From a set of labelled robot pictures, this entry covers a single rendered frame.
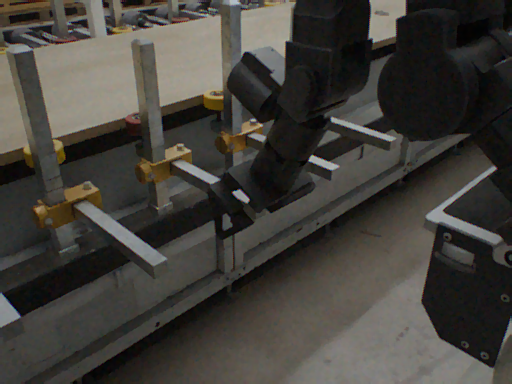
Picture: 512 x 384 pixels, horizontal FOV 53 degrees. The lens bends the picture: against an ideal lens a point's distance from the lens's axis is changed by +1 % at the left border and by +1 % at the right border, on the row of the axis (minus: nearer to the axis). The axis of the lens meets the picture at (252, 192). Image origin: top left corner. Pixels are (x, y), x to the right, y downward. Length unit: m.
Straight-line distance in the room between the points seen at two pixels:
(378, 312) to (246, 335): 0.52
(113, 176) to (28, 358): 0.57
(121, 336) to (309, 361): 0.64
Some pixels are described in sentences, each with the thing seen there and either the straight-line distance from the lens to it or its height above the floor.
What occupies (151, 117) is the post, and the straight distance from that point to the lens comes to 1.15.
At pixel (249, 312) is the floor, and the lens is 1.99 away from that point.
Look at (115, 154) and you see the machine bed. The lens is 1.40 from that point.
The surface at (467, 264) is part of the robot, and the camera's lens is 0.63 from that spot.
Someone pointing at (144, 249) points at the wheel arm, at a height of 0.82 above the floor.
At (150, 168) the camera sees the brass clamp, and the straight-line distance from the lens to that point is 1.19.
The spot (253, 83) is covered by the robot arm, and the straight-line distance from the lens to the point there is 0.57.
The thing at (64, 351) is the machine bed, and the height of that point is 0.20.
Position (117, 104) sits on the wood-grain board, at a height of 0.90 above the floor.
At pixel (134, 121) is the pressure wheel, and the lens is 1.26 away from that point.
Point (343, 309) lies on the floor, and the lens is 2.04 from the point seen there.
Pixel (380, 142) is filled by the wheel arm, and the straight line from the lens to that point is 1.40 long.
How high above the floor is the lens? 1.37
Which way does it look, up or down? 30 degrees down
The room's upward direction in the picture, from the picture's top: straight up
